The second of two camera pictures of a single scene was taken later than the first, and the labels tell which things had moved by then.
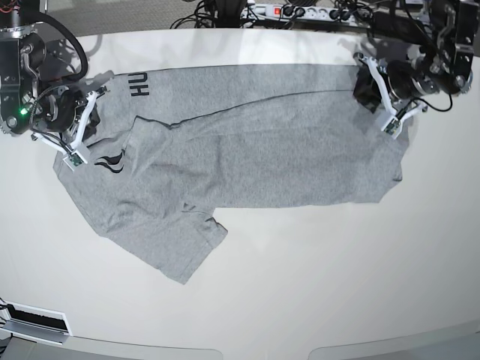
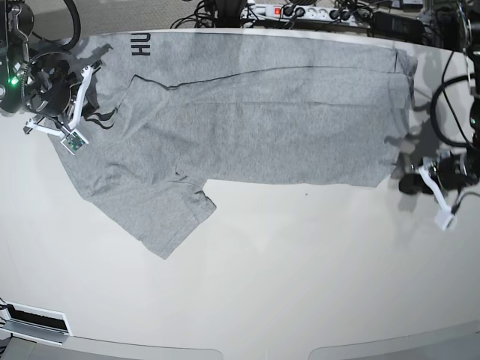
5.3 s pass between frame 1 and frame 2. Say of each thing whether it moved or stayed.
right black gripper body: moved
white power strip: stayed
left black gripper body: moved
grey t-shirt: moved
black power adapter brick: stayed
